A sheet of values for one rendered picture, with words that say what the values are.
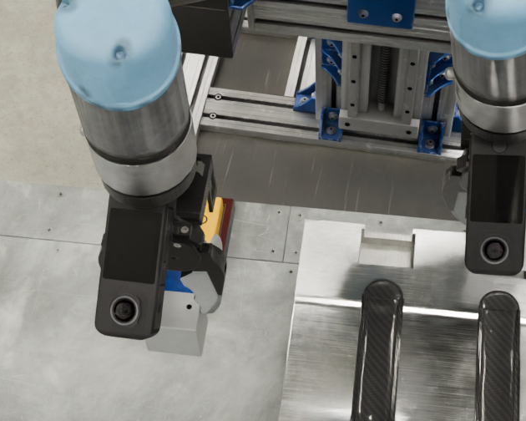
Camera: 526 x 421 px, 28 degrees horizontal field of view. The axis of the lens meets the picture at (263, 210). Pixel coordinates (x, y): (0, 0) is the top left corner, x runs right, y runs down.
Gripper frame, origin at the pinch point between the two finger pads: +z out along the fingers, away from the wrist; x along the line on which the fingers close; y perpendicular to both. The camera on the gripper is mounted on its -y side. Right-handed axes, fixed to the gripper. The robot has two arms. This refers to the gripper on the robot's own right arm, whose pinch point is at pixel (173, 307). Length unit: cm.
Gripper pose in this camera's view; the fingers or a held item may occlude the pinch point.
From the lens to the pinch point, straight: 92.9
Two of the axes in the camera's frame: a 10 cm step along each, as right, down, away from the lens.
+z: 0.5, 5.3, 8.4
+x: -9.9, -0.9, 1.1
